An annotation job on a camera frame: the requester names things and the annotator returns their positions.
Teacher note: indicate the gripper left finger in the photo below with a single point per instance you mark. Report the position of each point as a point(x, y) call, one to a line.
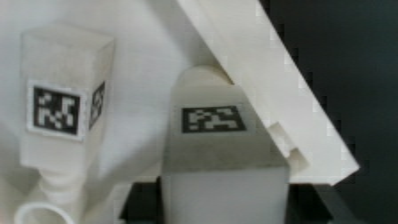
point(142, 210)

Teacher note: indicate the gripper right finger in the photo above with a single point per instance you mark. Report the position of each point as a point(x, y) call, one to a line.
point(316, 206)

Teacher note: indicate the white leg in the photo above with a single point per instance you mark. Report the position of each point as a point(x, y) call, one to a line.
point(66, 68)
point(224, 171)

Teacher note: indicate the white square tabletop tray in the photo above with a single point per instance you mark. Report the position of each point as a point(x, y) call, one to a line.
point(174, 33)

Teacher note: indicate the white leg inside tray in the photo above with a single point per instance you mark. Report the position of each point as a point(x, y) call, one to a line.
point(66, 68)

